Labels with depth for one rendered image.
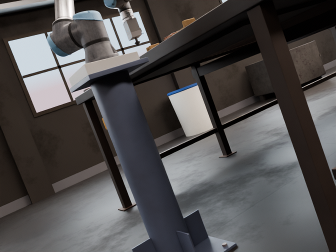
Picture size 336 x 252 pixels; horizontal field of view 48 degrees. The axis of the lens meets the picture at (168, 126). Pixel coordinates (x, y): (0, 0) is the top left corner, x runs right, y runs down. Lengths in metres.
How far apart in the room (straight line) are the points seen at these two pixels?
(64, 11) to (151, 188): 0.85
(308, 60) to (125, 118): 5.14
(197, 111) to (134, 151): 3.88
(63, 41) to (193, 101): 3.84
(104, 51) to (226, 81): 5.17
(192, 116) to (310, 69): 2.15
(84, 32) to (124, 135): 0.45
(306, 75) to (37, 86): 4.03
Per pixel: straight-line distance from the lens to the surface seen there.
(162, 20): 6.11
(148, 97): 5.74
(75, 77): 1.58
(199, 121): 5.38
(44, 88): 5.23
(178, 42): 1.53
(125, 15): 2.25
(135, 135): 1.52
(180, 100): 5.36
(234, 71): 6.78
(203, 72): 3.22
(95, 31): 1.59
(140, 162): 1.53
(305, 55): 6.39
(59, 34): 1.68
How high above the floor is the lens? 0.70
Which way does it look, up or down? 5 degrees down
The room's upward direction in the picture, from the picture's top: 20 degrees counter-clockwise
